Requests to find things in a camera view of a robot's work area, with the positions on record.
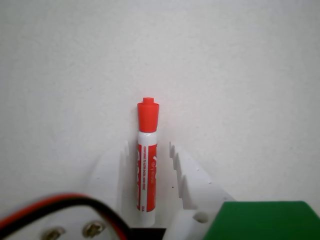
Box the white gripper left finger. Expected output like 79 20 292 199
4 140 130 240

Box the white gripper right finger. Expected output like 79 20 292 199
163 141 237 240

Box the red Expo marker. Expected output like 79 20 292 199
136 96 161 226

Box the red black servo wire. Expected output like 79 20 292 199
0 193 131 240

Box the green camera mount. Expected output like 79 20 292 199
202 200 320 240

